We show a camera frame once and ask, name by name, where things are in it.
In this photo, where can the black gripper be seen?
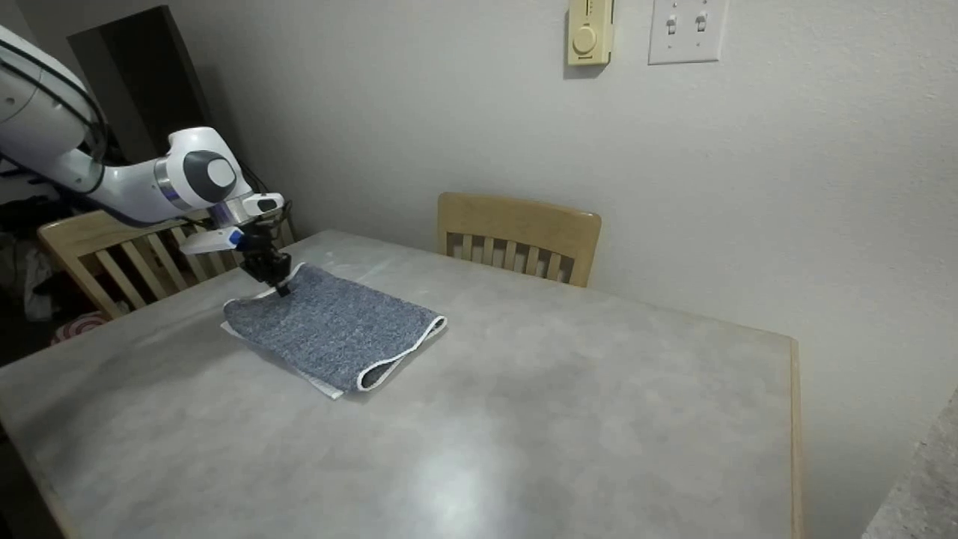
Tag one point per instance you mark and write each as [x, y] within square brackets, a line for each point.
[265, 250]

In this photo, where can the blue-grey towel with white trim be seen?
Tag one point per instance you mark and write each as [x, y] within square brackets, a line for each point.
[329, 331]

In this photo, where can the wooden slat-back chair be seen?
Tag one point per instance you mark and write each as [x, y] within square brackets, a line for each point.
[90, 241]
[518, 224]

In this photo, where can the pink cloth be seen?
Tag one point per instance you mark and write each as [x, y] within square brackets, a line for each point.
[78, 328]

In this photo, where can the speckled grey countertop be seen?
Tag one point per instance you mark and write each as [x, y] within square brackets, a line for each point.
[923, 480]

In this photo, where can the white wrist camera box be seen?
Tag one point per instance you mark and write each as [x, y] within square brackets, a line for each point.
[209, 241]

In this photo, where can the white wall switch plate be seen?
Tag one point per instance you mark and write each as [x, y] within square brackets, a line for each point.
[687, 27]

